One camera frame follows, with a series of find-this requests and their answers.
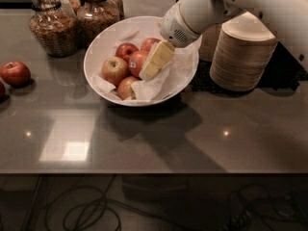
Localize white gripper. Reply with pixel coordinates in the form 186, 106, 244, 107
139, 0, 200, 81

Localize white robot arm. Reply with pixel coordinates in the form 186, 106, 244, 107
140, 0, 308, 81

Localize red apple back right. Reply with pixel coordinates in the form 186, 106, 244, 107
141, 38, 160, 51

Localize red apple with sticker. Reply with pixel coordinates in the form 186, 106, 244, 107
128, 50, 148, 77

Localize white bowl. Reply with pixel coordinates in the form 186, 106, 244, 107
83, 15, 200, 108

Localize dark red apple back left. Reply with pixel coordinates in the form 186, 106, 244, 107
115, 42, 139, 63

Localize yellow-red apple left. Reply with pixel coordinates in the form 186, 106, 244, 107
101, 57, 130, 86

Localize yellow-red apple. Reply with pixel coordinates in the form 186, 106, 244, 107
117, 76, 139, 100
101, 57, 130, 86

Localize yellow-red apple front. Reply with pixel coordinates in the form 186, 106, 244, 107
117, 76, 139, 100

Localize red apple on table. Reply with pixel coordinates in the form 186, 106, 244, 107
0, 62, 31, 88

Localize white paper liner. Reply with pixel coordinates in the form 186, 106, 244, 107
91, 25, 204, 103

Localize rear stack of paper bowls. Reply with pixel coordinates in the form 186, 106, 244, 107
199, 24, 221, 62

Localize stack of paper bowls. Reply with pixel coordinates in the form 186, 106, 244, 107
210, 13, 277, 92
199, 24, 221, 62

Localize glass granola jar middle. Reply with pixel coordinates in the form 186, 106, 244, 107
77, 0, 120, 46

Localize glass granola jar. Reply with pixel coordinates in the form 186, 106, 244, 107
29, 0, 79, 57
77, 0, 120, 46

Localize front stack of paper bowls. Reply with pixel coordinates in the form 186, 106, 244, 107
210, 13, 277, 92

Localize glass jar back left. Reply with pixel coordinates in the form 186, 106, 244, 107
59, 0, 81, 15

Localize glass granola jar left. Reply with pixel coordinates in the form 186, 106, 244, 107
29, 0, 79, 57

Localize black cables under table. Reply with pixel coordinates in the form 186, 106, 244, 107
18, 174, 308, 231

